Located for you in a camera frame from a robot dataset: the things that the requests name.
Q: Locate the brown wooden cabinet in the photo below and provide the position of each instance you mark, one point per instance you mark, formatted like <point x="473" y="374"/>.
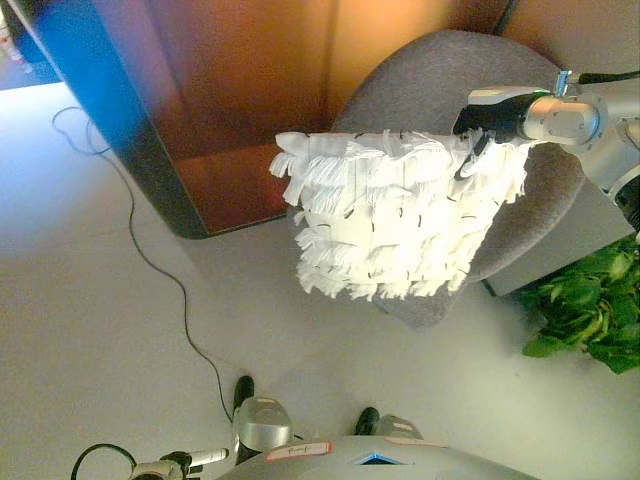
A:
<point x="225" y="115"/>

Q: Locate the green leafy plant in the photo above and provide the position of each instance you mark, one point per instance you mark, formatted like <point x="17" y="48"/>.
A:
<point x="595" y="305"/>

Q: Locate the silver right robot leg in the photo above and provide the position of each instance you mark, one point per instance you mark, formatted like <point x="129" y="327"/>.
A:
<point x="395" y="425"/>

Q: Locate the white fringed pillow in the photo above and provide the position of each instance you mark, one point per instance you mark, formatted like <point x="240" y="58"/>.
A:
<point x="395" y="220"/>

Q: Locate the grey robot torso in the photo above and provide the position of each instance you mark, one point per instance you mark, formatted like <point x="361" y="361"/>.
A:
<point x="380" y="462"/>

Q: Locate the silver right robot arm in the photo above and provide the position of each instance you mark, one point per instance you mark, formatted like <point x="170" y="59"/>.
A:
<point x="575" y="120"/>

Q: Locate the grey fabric armchair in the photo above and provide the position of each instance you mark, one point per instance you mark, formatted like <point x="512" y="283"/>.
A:
<point x="540" y="225"/>

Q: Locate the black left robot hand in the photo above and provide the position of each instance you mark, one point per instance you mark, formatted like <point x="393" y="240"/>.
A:
<point x="200" y="456"/>

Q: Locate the silver robot leg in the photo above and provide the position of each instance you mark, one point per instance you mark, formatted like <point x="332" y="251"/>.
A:
<point x="395" y="425"/>
<point x="260" y="420"/>

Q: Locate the silver left robot leg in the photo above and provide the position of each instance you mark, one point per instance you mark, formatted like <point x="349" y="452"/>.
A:
<point x="260" y="420"/>

